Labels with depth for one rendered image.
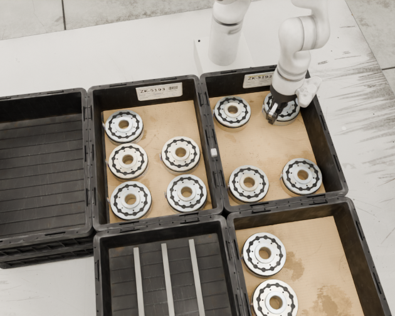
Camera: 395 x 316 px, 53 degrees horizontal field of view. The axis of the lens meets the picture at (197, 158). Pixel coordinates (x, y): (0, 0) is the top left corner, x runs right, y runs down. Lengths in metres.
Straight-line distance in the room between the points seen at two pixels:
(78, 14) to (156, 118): 1.61
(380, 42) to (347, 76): 1.20
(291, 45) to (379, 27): 1.90
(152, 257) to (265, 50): 0.84
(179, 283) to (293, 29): 0.62
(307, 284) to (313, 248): 0.09
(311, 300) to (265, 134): 0.45
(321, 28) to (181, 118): 0.47
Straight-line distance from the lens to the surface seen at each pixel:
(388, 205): 1.30
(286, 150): 1.12
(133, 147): 1.08
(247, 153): 1.10
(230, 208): 0.93
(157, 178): 1.06
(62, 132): 1.18
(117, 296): 1.00
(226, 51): 1.26
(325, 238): 1.06
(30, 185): 1.14
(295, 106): 1.17
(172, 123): 1.14
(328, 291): 1.03
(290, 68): 0.94
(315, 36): 0.88
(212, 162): 0.97
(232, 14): 1.17
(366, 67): 1.54
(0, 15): 2.82
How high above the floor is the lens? 1.81
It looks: 64 degrees down
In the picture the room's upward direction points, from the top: 1 degrees clockwise
